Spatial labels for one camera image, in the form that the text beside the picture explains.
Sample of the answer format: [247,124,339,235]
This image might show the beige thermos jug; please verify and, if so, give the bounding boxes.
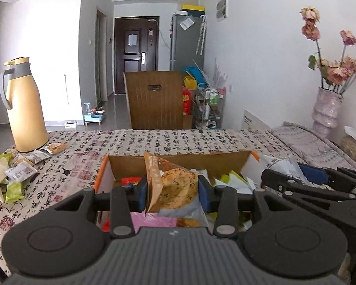
[0,56,50,153]

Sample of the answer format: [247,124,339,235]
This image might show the red gift box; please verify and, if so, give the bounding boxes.
[182,87,193,116]

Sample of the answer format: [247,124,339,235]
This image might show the dark brown door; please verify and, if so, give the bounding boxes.
[114,16,161,95]

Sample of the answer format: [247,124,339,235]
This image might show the clear plastic snack jar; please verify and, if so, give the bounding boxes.
[341,126,356,167]

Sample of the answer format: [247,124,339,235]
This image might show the white snack packet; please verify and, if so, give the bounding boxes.
[259,154,309,185]

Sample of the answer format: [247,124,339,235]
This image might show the brown pancake snack packet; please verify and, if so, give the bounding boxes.
[144,151,201,214]

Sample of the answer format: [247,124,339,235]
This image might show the grey refrigerator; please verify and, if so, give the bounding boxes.
[170,13,206,72]

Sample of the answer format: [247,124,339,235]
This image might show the brown cardboard box flap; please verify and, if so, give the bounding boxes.
[124,71,193,130]

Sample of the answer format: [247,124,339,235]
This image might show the assorted snack packets heap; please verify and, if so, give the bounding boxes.
[120,169,256,232]

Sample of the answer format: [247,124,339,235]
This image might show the folded pink grey quilt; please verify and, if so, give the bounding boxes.
[270,122,356,173]

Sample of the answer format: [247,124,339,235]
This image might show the white flat carton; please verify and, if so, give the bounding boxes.
[241,110,281,130]

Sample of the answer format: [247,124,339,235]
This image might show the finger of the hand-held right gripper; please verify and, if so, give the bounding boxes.
[261,169,356,230]
[297,163,356,186]

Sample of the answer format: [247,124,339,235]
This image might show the white wall panel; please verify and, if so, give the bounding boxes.
[216,0,228,22]

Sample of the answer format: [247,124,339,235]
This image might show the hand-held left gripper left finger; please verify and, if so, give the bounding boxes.
[55,176,149,239]

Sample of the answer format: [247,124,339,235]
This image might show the clear document pouch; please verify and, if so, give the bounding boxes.
[178,16,195,30]

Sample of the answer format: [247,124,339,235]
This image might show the blue yellow cleaning tools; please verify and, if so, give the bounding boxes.
[182,66,206,88]

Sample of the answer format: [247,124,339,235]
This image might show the yellow black box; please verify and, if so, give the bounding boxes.
[181,4,206,15]

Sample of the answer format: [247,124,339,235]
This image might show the pink textured vase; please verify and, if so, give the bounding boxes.
[312,87,343,138]

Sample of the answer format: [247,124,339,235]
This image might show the white hanging umbrella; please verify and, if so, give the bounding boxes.
[196,16,207,55]

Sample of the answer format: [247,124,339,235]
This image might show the dried pink roses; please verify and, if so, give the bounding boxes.
[300,7,356,94]

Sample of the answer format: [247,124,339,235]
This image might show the small blue floor stool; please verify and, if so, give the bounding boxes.
[83,103,105,124]

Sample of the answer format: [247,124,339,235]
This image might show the red cardboard box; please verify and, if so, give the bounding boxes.
[93,150,261,233]

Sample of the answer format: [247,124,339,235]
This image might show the snack packets pile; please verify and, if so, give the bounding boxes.
[0,142,68,204]

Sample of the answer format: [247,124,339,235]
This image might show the wire storage rack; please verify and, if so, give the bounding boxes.
[194,86,226,129]

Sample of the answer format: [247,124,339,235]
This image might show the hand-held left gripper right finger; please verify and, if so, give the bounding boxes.
[197,175,288,239]

